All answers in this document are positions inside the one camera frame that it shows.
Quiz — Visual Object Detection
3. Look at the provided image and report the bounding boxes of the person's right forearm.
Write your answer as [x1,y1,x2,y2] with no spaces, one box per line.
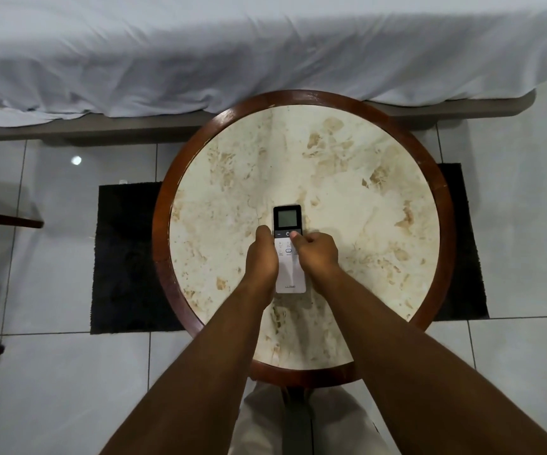
[309,267,547,455]

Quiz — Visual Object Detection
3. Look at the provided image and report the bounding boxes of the white bed sheet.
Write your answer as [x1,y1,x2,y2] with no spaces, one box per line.
[0,0,547,128]

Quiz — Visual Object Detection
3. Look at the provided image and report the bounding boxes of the person's right hand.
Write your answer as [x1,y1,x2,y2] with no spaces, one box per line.
[290,231,340,294]

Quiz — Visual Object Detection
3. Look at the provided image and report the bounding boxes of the black floor mat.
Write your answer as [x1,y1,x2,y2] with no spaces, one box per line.
[90,163,490,335]

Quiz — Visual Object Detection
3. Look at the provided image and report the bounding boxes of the dark wooden furniture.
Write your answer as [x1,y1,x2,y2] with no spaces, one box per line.
[0,209,45,366]

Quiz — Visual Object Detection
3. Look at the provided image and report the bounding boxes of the white remote control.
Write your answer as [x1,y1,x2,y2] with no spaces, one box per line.
[273,204,307,294]

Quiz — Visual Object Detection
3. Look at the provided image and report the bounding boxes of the person's left hand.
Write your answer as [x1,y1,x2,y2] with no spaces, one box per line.
[244,225,280,296]

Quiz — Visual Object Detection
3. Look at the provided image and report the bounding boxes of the round marble wooden-rimmed table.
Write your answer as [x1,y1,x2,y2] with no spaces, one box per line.
[152,90,457,388]

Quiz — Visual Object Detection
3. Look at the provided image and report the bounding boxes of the grey bed base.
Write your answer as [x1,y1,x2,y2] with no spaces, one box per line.
[0,88,537,143]

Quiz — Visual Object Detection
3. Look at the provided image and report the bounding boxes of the person's light trousers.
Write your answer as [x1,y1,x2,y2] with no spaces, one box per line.
[227,380,400,455]

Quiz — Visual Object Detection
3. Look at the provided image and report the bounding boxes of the person's left forearm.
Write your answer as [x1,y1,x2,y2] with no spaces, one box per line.
[99,275,279,455]

